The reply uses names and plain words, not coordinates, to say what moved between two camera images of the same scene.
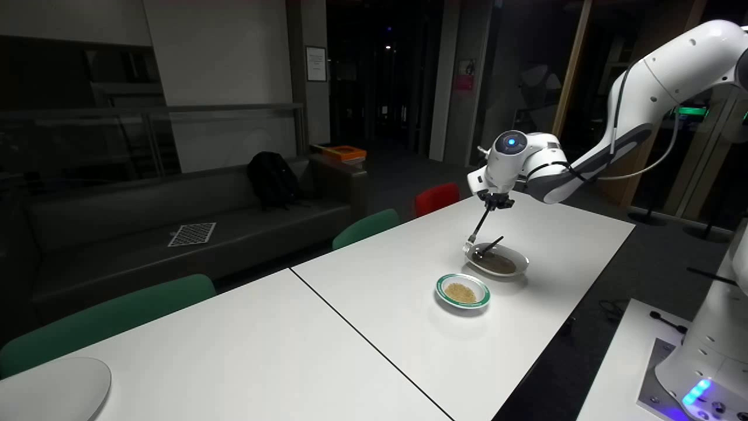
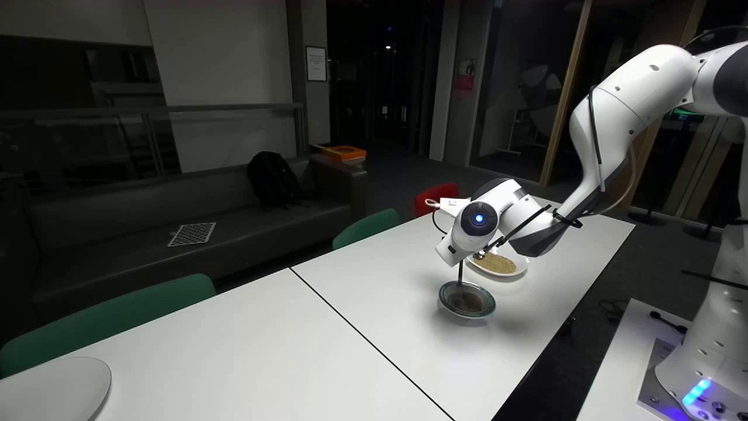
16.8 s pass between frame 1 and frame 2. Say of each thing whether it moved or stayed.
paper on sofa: stayed
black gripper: moved
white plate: stayed
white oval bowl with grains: stayed
